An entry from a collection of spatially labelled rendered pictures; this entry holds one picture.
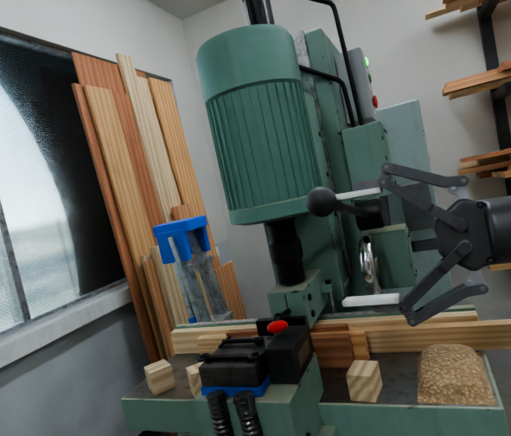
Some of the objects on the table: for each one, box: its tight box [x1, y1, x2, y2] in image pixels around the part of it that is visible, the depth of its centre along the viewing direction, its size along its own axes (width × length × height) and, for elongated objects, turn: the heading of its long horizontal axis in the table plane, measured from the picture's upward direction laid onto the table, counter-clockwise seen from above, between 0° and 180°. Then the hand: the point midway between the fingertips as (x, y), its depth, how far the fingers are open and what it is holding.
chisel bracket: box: [267, 269, 328, 329], centre depth 75 cm, size 7×14×8 cm, turn 48°
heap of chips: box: [418, 343, 496, 405], centre depth 56 cm, size 9×14×4 cm, turn 48°
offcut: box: [144, 359, 176, 395], centre depth 72 cm, size 4×4×4 cm
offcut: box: [186, 361, 205, 398], centre depth 67 cm, size 4×4×4 cm
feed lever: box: [306, 187, 386, 231], centre depth 64 cm, size 5×32×36 cm
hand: (344, 249), depth 52 cm, fingers open, 13 cm apart
